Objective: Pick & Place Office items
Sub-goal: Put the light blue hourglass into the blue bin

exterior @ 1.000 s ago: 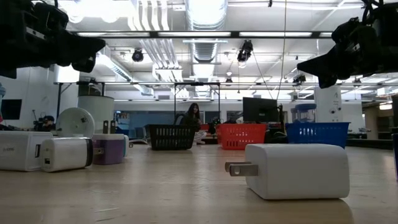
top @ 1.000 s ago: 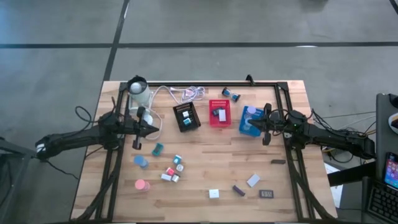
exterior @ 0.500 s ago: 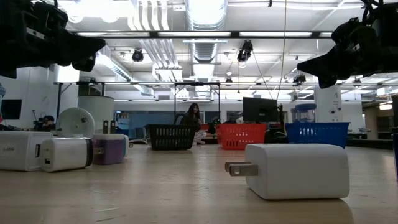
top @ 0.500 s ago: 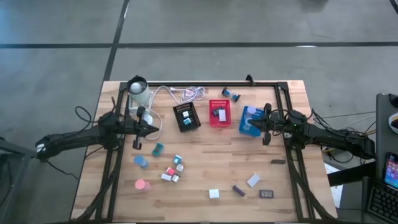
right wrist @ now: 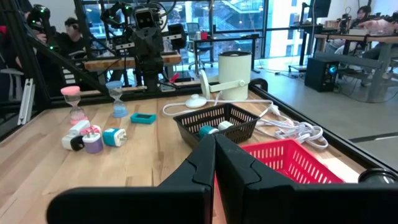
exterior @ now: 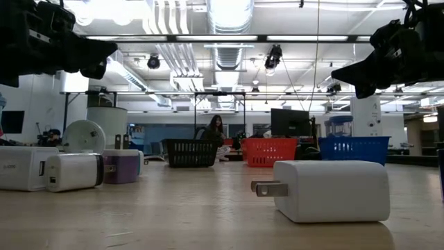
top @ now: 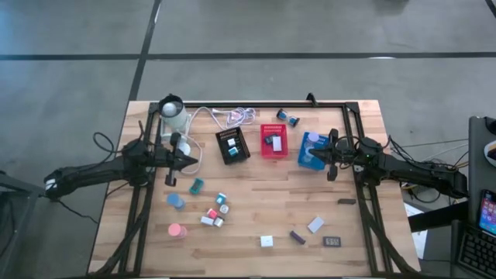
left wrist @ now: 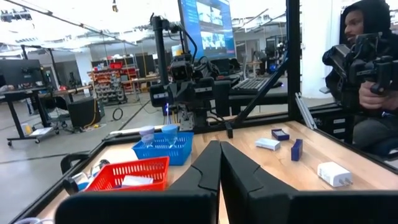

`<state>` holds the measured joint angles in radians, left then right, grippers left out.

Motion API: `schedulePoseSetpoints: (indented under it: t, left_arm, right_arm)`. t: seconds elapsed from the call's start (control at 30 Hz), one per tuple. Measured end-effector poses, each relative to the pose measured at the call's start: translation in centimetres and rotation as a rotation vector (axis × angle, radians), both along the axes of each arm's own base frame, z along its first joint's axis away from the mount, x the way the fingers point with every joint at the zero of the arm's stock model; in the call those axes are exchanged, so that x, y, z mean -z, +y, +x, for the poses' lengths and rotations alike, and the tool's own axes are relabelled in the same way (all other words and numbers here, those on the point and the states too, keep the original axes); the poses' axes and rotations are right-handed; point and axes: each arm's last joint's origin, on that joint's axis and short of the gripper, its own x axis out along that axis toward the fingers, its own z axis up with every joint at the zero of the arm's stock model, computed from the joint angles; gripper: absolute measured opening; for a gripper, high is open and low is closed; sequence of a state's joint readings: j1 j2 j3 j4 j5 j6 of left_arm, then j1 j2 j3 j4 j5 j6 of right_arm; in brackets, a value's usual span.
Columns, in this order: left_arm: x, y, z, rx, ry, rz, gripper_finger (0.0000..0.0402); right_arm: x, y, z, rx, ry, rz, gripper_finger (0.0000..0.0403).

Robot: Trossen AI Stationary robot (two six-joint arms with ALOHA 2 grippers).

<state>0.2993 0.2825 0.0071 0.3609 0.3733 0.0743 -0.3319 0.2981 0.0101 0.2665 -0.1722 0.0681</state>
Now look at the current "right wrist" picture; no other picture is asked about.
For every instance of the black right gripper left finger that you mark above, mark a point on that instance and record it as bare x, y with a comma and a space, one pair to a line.
196, 174

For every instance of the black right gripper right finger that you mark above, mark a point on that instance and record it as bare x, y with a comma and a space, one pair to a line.
236, 174

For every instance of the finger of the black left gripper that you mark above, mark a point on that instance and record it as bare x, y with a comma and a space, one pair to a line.
155, 42
143, 43

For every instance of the white wall charger black end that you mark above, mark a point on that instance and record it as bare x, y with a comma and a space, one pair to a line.
70, 141
225, 125

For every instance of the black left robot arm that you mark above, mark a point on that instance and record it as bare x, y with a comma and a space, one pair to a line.
150, 74

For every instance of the black background robot arm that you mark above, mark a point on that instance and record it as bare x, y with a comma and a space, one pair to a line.
113, 14

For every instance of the grey office chair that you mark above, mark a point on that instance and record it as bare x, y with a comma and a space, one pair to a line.
194, 31

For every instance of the black office desk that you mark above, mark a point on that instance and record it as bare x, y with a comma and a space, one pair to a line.
224, 39

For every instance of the white office chair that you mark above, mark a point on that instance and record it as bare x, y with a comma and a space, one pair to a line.
12, 72

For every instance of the red cup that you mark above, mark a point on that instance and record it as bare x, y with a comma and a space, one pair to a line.
204, 35

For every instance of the black plastic basket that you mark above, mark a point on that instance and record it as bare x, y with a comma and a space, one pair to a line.
189, 137

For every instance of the wooden background table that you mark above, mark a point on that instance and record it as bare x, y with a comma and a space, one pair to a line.
102, 63

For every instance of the red plastic basket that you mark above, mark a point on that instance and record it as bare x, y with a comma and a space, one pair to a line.
289, 175

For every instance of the person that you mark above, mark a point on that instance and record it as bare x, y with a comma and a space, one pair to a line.
363, 15
73, 40
382, 26
6, 49

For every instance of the round white disc charger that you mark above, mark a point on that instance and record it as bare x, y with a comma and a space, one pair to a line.
234, 77

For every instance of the teal digital timer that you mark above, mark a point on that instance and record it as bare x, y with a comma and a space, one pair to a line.
143, 119

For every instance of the black computer tower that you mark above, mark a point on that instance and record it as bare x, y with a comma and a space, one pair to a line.
317, 74

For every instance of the silver aluminium extrusion bar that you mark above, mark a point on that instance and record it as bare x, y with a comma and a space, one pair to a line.
26, 102

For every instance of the black computer monitor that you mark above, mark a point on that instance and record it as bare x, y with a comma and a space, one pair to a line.
321, 7

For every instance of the grey work table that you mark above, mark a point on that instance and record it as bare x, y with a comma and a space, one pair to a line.
342, 37

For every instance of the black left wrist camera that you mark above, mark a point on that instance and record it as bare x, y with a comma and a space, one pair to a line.
144, 18

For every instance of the pink wall charger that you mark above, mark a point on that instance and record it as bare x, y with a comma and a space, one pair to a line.
96, 128

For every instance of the white labelled wall charger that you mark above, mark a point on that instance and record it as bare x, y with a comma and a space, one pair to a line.
79, 126

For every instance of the purple and white wall charger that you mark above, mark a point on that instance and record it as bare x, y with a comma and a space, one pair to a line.
92, 144

